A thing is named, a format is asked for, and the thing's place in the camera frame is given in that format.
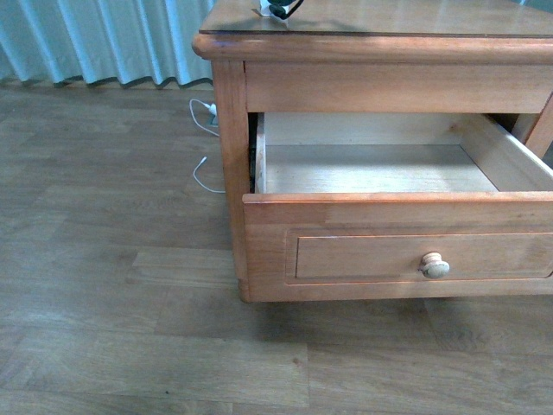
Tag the wooden drawer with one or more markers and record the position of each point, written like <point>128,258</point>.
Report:
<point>394,205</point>

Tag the white charger adapter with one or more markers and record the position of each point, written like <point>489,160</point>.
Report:
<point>262,10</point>

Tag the open metal floor socket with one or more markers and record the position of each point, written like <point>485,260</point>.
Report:
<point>214,121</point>

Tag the light wooden nightstand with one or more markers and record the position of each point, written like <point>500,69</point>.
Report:
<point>492,58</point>

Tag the pale blue pleated curtain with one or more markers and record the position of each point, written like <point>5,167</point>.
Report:
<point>127,41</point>

